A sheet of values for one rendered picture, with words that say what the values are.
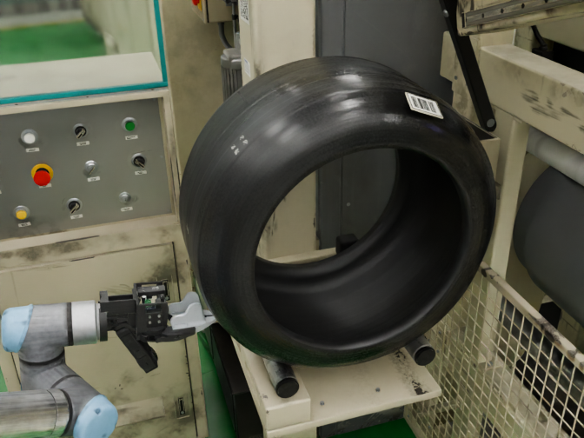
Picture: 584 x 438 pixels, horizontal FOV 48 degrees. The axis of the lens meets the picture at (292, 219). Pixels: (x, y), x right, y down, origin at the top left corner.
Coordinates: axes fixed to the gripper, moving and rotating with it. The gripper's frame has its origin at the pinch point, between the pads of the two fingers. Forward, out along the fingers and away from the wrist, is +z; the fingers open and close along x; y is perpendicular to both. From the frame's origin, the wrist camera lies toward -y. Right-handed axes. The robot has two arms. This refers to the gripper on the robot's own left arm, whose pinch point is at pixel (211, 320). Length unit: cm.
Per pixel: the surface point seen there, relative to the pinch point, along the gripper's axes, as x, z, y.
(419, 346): -9.2, 39.2, -4.2
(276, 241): 26.4, 20.0, 0.8
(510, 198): 21, 76, 12
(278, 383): -10.1, 10.8, -8.3
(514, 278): 45, 105, -29
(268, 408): -10.3, 9.3, -13.6
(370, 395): -7.7, 31.6, -16.8
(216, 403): 83, 22, -99
